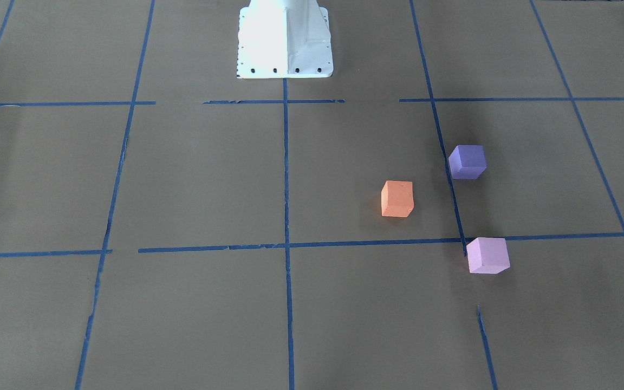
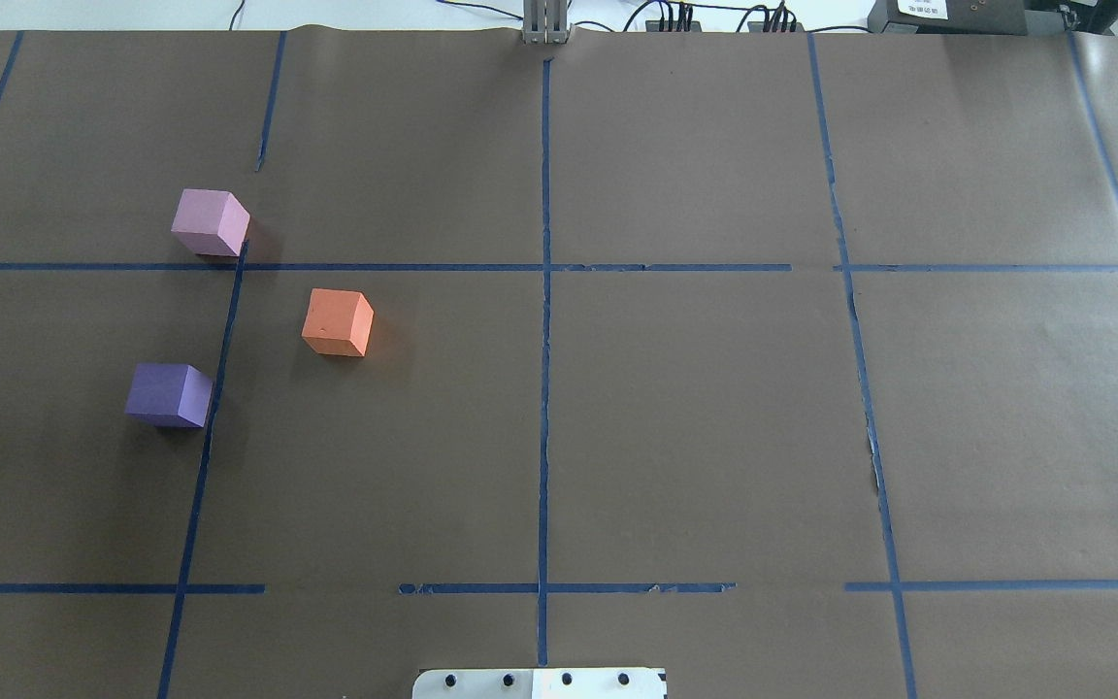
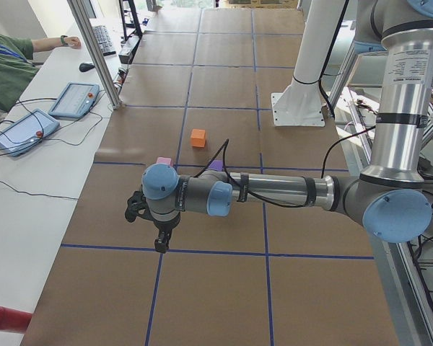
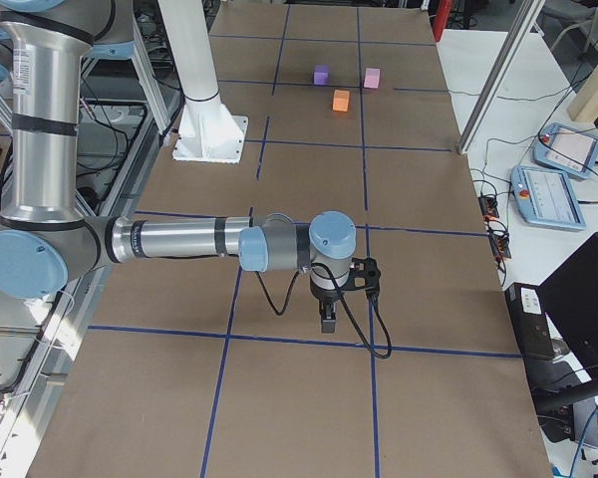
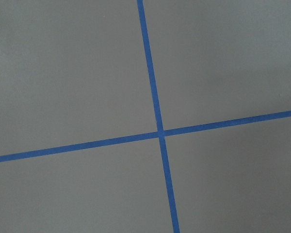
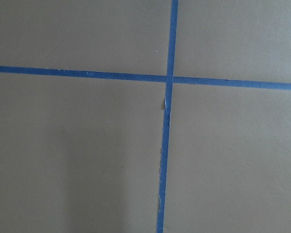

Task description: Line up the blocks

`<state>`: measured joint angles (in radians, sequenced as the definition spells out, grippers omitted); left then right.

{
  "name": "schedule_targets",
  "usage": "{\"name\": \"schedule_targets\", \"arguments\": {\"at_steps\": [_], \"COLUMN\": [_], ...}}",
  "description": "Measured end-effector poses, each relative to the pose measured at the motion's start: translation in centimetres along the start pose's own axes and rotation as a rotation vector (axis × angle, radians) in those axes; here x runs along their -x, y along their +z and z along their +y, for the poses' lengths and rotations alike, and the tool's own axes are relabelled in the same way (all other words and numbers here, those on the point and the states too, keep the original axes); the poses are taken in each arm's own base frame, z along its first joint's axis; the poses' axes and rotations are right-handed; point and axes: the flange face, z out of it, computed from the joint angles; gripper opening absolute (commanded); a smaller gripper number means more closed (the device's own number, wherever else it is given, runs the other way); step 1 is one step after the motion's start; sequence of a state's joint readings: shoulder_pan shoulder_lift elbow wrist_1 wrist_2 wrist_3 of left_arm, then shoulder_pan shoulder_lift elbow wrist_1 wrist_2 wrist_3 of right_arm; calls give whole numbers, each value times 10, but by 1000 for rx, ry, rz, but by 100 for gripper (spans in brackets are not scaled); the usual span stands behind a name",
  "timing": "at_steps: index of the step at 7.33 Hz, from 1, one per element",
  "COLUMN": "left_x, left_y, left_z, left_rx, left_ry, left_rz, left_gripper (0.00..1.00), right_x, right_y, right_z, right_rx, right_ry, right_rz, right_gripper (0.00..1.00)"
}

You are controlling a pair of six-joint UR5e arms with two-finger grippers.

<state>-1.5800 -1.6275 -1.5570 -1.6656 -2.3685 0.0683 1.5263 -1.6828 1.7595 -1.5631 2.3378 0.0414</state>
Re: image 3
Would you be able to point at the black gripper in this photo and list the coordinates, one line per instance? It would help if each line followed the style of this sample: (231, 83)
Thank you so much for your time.
(164, 228)

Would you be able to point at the orange foam cube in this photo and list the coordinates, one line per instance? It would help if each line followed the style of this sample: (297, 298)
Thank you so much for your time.
(198, 138)

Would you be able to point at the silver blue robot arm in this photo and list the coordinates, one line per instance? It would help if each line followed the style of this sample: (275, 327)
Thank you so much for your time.
(168, 194)

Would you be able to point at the person's hand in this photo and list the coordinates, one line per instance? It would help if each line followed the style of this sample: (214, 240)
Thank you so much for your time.
(73, 42)

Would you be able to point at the pink foam cube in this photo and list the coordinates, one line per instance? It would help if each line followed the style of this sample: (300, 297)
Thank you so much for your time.
(165, 160)

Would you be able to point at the purple foam cube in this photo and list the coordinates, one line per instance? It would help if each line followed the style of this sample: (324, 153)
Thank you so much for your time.
(216, 165)

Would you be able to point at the far blue teach pendant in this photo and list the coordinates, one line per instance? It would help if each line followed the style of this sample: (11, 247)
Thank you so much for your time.
(75, 101)

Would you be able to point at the blue teach pendant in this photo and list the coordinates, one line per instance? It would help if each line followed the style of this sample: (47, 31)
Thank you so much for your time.
(27, 132)
(75, 101)

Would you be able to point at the near blue teach pendant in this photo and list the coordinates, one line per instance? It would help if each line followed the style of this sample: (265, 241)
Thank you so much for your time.
(27, 132)

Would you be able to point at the red cylinder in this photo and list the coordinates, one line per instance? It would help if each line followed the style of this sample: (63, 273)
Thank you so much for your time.
(14, 321)

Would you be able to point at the black computer mouse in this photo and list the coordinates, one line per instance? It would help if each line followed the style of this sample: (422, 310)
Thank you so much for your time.
(85, 67)

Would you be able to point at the black keyboard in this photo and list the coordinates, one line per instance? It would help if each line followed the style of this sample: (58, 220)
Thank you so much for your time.
(103, 40)

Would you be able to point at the person in green shirt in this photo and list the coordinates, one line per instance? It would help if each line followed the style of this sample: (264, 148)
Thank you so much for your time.
(17, 69)

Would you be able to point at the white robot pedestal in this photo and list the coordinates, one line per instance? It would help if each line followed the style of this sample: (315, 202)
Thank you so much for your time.
(300, 104)

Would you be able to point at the aluminium frame post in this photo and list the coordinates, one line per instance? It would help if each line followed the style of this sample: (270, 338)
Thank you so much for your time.
(85, 27)

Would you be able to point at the aluminium frame rack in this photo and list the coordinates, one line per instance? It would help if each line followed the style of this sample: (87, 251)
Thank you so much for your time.
(386, 198)

